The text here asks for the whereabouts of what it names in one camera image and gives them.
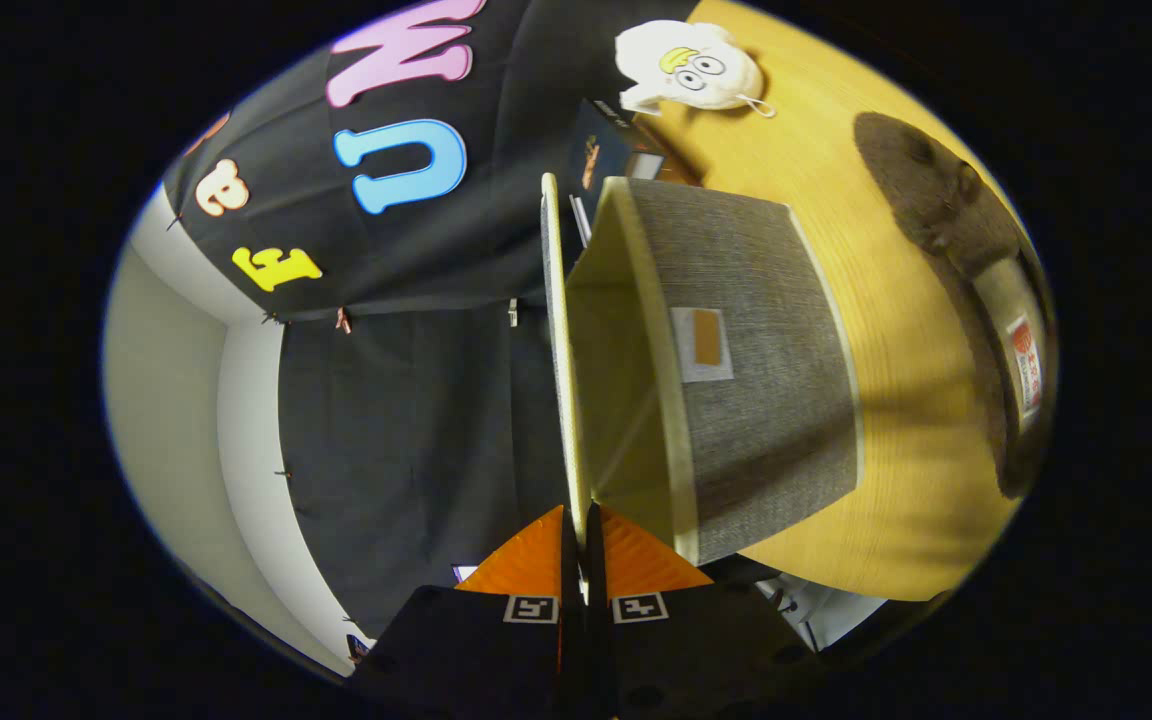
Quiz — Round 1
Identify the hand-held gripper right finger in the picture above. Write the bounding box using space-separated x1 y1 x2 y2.
584 502 832 720

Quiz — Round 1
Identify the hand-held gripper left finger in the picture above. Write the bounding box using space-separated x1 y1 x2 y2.
348 505 587 720

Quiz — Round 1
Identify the grey fabric storage box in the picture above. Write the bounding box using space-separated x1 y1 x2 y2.
539 172 865 566

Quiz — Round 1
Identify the brown fuzzy shoe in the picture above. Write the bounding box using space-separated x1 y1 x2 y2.
854 112 1055 499

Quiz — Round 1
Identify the black backdrop cloth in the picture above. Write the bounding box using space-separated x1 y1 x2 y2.
161 0 707 641

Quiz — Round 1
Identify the brown book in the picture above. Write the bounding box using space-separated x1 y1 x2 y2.
626 120 705 191

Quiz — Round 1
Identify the dark hardcover book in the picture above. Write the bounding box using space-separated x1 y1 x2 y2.
566 98 637 241

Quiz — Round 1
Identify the white plush toy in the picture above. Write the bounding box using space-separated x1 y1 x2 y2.
614 20 777 119

